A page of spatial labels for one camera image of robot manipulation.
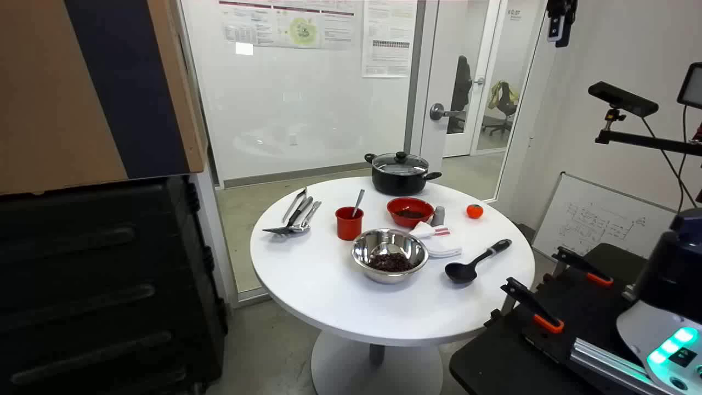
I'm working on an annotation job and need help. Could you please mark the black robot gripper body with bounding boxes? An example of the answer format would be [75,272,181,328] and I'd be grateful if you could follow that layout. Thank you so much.
[543,0,578,51]

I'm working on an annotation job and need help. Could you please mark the dark robot base column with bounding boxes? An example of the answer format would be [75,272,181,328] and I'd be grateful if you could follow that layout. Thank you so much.
[632,206,702,324]

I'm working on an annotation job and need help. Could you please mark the red bowl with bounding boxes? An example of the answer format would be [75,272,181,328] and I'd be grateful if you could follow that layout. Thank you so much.
[384,195,436,230]

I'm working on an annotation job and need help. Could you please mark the steel mixing bowl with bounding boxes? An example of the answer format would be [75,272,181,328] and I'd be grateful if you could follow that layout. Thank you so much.
[348,228,432,286]

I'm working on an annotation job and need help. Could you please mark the white door with glass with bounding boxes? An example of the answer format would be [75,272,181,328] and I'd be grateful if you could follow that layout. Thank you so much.
[419,0,508,160]

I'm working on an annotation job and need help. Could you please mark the office chair with yellow jacket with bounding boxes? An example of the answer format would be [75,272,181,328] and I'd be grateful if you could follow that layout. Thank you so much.
[479,80,519,139]

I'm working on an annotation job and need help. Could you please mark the black office chair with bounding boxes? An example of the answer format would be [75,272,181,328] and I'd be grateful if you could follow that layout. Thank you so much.
[446,52,476,137]

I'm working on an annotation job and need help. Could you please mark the black screen device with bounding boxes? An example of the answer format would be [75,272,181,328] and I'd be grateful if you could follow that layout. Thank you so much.
[675,61,702,113]

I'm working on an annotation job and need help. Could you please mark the narrow printed paper sheet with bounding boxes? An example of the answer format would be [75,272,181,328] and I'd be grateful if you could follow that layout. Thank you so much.
[359,0,417,80]

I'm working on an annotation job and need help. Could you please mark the leaning whiteboard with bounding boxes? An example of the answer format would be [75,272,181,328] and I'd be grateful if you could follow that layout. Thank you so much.
[531,171,678,259]

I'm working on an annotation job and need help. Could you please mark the black pot lid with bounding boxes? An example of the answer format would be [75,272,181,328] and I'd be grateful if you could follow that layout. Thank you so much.
[370,149,432,177]

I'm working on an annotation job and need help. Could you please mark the black cooking pot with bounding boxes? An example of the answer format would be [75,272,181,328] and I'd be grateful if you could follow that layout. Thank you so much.
[362,151,442,198]

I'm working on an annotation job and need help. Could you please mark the black clamp with orange grip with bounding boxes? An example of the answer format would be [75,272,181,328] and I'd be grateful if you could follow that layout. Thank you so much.
[499,275,566,339]
[550,245,616,289]

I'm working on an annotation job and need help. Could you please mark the white cloth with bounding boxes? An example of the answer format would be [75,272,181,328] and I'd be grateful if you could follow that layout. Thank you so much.
[407,219,464,261]

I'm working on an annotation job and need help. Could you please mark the wide printed poster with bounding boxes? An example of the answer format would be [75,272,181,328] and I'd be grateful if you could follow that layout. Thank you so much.
[217,0,364,52]

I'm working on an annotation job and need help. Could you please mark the black ladle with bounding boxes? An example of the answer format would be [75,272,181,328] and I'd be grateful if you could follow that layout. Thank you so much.
[442,237,512,286]

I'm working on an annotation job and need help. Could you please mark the red cup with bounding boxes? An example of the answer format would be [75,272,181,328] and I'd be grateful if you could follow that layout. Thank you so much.
[332,205,365,244]

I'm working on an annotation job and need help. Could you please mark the silver metal tongs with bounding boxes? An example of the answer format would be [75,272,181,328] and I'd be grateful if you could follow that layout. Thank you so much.
[281,186,316,227]

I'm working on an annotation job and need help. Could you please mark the white device with green light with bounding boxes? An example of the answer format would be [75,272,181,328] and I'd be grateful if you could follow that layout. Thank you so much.
[613,298,702,395]

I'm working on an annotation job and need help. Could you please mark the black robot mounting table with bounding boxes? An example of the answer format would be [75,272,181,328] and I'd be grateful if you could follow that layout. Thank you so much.
[446,241,702,395]

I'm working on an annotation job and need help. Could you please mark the brown and navy panel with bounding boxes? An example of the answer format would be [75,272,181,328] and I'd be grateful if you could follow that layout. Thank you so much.
[0,0,205,198]

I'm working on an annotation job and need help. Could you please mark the black storage crate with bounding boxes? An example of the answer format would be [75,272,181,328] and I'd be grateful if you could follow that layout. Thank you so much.
[0,173,227,395]

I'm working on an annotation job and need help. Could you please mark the black camera bar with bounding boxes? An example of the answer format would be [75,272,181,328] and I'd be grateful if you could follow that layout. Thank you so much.
[585,80,659,119]

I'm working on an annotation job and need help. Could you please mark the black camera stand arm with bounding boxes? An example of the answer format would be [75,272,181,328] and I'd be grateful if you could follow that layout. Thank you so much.
[591,108,702,158]

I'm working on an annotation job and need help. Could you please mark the silver door handle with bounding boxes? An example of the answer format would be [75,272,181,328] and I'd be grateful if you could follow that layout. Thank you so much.
[427,101,451,126]

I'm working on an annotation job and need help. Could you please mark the thin black cable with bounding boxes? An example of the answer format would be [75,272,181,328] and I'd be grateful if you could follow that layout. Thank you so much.
[640,115,702,215]

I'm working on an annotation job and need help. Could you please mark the aluminium rail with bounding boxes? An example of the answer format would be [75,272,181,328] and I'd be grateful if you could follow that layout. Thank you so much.
[568,335,664,395]

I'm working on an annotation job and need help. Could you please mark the white table pedestal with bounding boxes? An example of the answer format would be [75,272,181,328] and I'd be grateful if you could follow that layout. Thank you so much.
[308,328,444,395]

